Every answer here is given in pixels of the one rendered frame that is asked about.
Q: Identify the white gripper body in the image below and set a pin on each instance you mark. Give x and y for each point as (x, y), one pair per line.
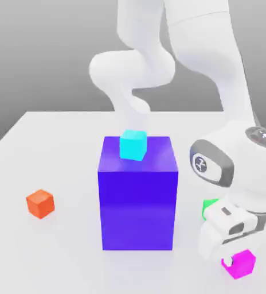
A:
(211, 243)

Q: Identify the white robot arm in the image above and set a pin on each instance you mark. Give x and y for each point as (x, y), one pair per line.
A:
(144, 69)

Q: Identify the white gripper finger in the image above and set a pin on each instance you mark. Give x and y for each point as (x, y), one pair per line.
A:
(227, 261)

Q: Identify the small magenta cube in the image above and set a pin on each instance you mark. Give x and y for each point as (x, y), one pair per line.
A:
(242, 265)

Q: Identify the large blue box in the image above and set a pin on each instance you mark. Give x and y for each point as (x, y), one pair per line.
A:
(137, 206)

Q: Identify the small green cube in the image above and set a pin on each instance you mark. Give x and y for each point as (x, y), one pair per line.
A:
(208, 204)

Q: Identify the small cyan cube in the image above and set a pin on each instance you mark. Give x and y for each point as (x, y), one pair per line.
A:
(133, 147)

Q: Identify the small orange cube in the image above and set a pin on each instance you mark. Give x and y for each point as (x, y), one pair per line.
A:
(40, 204)

